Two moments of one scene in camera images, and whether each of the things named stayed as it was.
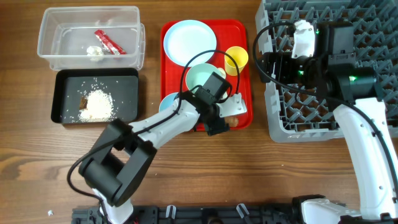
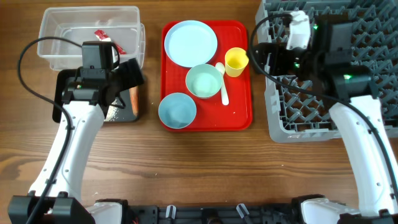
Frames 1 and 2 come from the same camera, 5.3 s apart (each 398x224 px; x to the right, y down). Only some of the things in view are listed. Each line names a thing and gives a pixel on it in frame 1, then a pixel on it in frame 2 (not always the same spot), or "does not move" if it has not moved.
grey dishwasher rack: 299,114 does not move
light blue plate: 185,39 does not move
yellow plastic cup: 240,56 does not move
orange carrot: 232,121 -> 134,96
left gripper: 216,126 -> 132,72
